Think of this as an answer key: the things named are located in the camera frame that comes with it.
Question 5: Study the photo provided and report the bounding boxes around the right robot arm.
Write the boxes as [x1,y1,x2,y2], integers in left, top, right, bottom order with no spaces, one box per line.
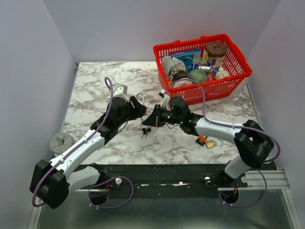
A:
[143,96,274,187]

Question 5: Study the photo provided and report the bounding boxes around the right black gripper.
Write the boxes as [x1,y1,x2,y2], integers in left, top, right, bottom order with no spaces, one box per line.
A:
[143,104,183,127]

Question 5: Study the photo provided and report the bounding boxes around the green melon ball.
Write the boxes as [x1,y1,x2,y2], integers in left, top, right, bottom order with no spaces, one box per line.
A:
[188,69,208,83]

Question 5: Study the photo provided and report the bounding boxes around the brown lid canister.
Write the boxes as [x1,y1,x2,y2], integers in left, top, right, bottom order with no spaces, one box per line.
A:
[204,42,228,68]

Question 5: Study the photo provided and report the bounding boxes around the red soda can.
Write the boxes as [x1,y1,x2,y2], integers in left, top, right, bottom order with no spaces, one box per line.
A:
[207,74,215,82]

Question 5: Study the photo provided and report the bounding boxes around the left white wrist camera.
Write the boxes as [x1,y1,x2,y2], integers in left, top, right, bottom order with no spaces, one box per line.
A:
[113,84,128,99]

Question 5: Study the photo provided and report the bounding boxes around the aluminium frame rail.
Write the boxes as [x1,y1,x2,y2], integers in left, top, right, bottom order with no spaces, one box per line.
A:
[213,170,290,191]

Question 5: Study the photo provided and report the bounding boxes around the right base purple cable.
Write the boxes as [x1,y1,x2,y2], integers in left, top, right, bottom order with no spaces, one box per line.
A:
[218,169,268,208]

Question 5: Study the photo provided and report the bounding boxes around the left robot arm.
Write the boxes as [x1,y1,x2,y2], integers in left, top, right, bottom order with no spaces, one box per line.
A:
[30,96,147,209]

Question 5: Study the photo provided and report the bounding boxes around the orange black padlock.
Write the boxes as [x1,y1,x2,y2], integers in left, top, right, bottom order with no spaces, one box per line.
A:
[195,136,207,146]

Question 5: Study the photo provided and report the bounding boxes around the large brass padlock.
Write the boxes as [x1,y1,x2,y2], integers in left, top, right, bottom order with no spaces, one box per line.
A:
[136,93,146,125]

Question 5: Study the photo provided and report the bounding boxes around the blue book box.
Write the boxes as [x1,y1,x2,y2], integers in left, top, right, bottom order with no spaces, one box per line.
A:
[169,48,202,69]

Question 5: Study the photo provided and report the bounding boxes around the white round bottle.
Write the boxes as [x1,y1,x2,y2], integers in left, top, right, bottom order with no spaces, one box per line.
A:
[215,66,230,80]

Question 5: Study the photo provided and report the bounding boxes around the grey tape roll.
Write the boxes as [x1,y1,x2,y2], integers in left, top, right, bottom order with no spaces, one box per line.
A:
[49,133,75,156]

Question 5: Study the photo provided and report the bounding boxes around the black label cup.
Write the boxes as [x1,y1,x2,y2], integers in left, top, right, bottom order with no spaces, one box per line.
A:
[171,70,192,88]

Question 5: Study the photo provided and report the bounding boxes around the black headed key bunch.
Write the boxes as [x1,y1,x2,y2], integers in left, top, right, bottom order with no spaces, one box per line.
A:
[141,127,151,139]

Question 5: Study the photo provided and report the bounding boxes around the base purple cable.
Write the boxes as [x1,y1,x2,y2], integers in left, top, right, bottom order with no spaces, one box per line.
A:
[218,169,268,208]
[88,175,136,210]

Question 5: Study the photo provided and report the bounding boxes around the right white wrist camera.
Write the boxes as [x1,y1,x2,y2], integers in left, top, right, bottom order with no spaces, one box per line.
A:
[158,89,170,108]

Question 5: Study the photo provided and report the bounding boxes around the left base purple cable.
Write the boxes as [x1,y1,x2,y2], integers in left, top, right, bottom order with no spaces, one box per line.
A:
[88,175,136,210]

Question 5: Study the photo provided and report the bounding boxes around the small brass padlock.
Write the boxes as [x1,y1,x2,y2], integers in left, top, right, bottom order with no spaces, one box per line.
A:
[205,141,217,149]

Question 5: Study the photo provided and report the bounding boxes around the white snack bag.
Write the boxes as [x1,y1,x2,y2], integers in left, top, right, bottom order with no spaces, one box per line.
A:
[161,55,185,76]

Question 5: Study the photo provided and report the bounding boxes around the blue soda can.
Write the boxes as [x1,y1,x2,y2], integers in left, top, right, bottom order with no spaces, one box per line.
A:
[196,64,219,74]

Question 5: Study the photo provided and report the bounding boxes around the red plastic basket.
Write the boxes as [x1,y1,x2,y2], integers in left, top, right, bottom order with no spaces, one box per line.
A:
[153,33,252,104]

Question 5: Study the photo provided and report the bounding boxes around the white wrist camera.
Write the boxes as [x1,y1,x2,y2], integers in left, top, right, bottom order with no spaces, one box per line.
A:
[158,89,170,108]
[113,84,128,99]

